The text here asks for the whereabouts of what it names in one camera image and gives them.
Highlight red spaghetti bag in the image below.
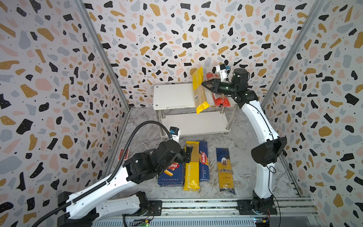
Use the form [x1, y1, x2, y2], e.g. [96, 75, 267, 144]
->
[206, 73, 231, 107]

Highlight yellow Pastatime spaghetti bag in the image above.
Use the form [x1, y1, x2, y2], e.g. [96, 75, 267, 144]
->
[183, 141, 200, 192]

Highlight yellow clear spaghetti bag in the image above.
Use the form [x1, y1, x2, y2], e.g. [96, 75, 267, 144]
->
[192, 67, 210, 114]

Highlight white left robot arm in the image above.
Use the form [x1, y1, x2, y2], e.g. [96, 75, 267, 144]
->
[57, 140, 192, 227]

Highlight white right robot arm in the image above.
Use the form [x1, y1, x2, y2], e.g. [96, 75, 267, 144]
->
[201, 68, 287, 215]

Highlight blue Barilla rigatoni box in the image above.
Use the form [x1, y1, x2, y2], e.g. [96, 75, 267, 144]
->
[157, 162, 185, 186]

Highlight blue Barilla spaghetti box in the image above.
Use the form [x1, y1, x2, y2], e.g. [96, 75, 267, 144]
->
[199, 141, 210, 182]

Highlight blue Ankara spaghetti bag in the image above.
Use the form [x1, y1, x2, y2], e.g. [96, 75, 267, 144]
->
[216, 148, 235, 194]

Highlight white two-tier shelf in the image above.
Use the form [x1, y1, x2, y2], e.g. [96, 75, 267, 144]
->
[153, 83, 237, 136]

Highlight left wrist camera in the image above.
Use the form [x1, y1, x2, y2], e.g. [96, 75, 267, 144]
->
[169, 126, 180, 143]

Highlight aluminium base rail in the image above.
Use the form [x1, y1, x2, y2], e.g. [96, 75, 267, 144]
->
[93, 197, 323, 227]

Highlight black corrugated cable conduit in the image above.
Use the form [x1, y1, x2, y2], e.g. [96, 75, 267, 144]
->
[31, 120, 173, 227]

